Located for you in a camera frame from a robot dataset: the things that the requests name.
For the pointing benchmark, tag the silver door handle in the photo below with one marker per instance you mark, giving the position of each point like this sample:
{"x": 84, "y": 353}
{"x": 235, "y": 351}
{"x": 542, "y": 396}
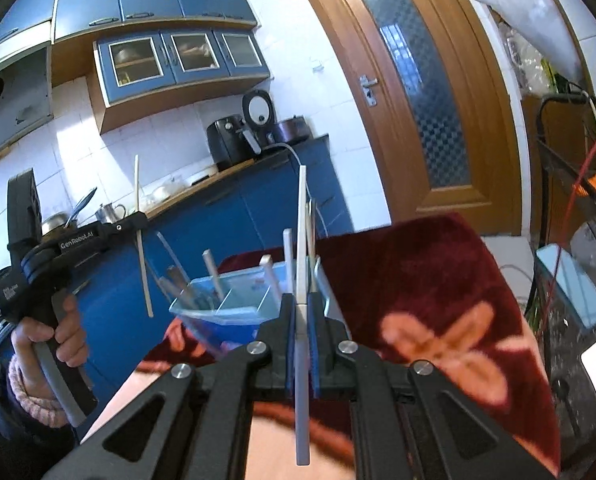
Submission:
{"x": 367, "y": 86}

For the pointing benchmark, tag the wok with lid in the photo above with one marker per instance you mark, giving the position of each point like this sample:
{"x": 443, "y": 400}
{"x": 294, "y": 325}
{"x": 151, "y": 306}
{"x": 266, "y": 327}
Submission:
{"x": 62, "y": 221}

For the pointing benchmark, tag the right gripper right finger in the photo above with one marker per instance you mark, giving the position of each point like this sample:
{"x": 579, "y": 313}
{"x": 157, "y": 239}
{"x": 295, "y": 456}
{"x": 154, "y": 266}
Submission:
{"x": 428, "y": 418}

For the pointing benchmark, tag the blue lower kitchen cabinets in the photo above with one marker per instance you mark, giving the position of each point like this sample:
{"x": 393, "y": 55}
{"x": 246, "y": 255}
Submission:
{"x": 245, "y": 211}

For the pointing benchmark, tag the white utensil holder box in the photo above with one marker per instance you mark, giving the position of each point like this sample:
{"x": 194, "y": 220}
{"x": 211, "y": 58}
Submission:
{"x": 222, "y": 324}

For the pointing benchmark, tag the steel kettle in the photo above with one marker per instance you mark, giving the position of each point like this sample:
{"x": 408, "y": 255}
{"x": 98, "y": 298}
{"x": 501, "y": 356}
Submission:
{"x": 110, "y": 213}

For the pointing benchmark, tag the white chopstick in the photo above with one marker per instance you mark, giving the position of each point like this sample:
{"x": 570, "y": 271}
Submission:
{"x": 266, "y": 263}

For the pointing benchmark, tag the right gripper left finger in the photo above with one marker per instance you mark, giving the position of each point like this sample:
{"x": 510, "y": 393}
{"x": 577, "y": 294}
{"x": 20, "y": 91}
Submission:
{"x": 191, "y": 422}

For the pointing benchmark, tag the black wire rack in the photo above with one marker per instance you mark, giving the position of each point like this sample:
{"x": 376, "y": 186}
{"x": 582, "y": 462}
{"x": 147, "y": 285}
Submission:
{"x": 561, "y": 134}

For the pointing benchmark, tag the black air fryer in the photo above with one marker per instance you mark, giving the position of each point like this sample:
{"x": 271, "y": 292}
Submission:
{"x": 232, "y": 142}

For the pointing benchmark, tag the red floral plush blanket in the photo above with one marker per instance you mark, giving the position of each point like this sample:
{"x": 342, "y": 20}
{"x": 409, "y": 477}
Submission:
{"x": 424, "y": 289}

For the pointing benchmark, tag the blue glass wall cabinet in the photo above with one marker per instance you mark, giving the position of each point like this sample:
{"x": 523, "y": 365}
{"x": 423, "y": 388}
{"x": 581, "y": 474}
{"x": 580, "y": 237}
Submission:
{"x": 146, "y": 73}

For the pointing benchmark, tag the person's left hand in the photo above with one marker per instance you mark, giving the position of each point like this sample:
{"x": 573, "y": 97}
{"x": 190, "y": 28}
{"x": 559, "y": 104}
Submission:
{"x": 72, "y": 348}

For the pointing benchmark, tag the white handled utensil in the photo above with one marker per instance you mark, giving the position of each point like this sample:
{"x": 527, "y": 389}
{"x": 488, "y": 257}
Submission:
{"x": 289, "y": 261}

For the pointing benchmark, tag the white handled spoon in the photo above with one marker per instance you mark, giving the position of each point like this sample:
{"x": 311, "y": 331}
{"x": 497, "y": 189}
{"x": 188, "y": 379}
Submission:
{"x": 301, "y": 345}

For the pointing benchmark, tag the steel fork smiley handle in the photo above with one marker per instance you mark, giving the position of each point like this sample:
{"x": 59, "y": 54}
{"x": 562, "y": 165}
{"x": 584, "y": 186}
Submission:
{"x": 175, "y": 279}

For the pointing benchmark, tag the wooden door with glass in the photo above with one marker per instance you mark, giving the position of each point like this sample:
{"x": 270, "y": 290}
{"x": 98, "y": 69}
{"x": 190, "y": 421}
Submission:
{"x": 442, "y": 132}

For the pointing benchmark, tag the white plastic bag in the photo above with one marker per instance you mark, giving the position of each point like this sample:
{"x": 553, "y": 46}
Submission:
{"x": 542, "y": 25}

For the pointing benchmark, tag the rice cooker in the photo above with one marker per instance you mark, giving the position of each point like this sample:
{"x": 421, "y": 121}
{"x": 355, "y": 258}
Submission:
{"x": 260, "y": 117}

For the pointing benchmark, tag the light blue lidded container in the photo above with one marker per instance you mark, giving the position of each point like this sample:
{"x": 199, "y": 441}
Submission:
{"x": 573, "y": 285}

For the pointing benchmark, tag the range hood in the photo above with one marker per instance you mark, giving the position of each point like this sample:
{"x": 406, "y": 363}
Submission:
{"x": 25, "y": 82}

